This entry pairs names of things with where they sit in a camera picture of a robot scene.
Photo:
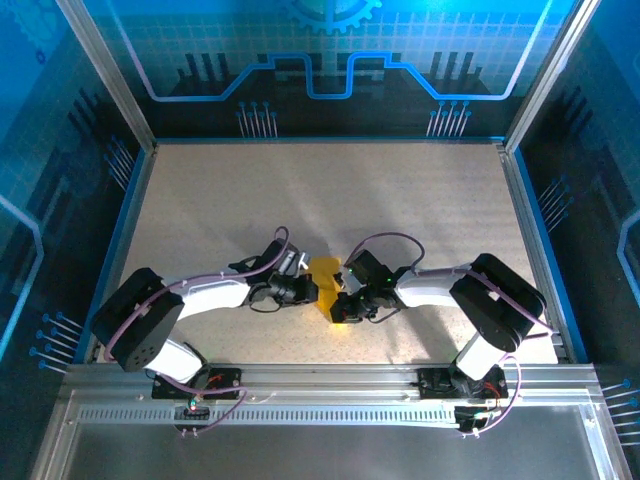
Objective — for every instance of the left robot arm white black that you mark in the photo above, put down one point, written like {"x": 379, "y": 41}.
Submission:
{"x": 215, "y": 297}

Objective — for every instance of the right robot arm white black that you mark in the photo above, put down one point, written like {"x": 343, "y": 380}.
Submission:
{"x": 500, "y": 305}

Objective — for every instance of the grey metal sheet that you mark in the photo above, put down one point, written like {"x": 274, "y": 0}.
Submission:
{"x": 325, "y": 455}

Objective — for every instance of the small controller board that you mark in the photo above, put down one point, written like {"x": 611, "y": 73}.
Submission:
{"x": 192, "y": 411}
{"x": 472, "y": 417}

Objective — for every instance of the blue circuit print panel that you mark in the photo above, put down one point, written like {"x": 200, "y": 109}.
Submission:
{"x": 40, "y": 150}
{"x": 600, "y": 150}

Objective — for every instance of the wide aluminium extrusion rail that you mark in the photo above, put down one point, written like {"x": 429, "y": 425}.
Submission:
{"x": 325, "y": 380}

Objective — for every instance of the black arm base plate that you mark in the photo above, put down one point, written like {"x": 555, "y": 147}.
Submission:
{"x": 230, "y": 382}
{"x": 432, "y": 385}

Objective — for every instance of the aluminium rail with blue strip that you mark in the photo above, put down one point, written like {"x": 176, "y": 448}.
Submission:
{"x": 129, "y": 210}
{"x": 526, "y": 210}

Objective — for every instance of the gear print enclosure panel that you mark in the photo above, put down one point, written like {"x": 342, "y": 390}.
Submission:
{"x": 325, "y": 30}

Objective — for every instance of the aluminium frame post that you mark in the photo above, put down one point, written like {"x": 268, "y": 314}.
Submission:
{"x": 107, "y": 75}
{"x": 550, "y": 75}

